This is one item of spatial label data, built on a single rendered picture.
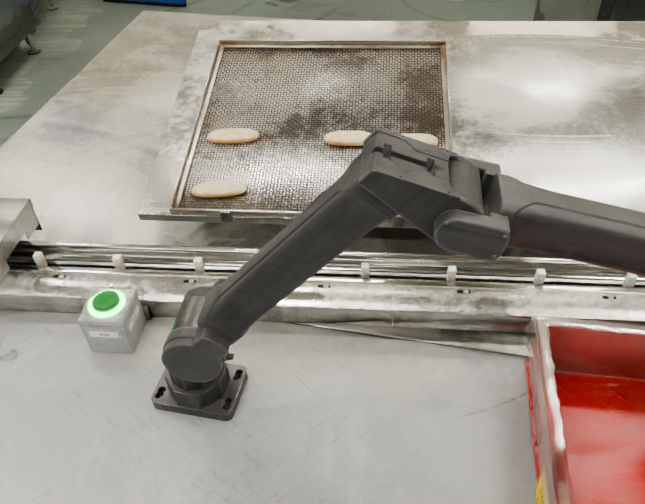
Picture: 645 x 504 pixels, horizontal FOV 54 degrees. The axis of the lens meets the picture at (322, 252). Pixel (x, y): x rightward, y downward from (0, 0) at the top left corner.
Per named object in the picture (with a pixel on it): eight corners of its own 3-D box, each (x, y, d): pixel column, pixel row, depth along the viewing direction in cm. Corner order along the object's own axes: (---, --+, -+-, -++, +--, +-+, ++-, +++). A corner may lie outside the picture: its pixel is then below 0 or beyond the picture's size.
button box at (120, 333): (92, 366, 100) (71, 320, 92) (109, 328, 106) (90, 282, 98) (142, 369, 99) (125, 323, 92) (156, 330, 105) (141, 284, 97)
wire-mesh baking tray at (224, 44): (170, 214, 112) (168, 209, 110) (220, 45, 142) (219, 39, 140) (456, 223, 107) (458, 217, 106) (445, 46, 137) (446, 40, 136)
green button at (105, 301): (90, 315, 94) (87, 308, 93) (99, 296, 97) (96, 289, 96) (116, 317, 94) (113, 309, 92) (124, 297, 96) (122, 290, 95)
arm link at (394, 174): (396, 90, 61) (393, 147, 54) (490, 170, 66) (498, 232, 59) (171, 304, 87) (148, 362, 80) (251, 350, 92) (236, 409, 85)
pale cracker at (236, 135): (206, 144, 122) (205, 140, 121) (208, 131, 124) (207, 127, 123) (258, 142, 121) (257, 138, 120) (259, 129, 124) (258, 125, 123)
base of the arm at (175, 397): (151, 408, 90) (231, 422, 88) (138, 374, 84) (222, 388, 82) (174, 360, 96) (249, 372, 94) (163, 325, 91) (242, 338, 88)
